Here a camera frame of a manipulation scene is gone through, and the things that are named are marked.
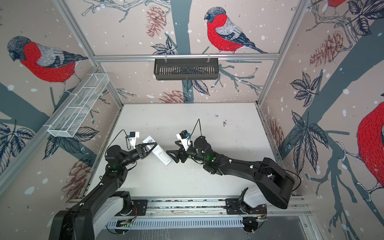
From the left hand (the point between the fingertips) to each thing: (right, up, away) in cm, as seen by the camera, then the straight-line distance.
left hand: (155, 147), depth 74 cm
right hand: (+8, -1, +1) cm, 8 cm away
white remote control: (+1, -3, +1) cm, 3 cm away
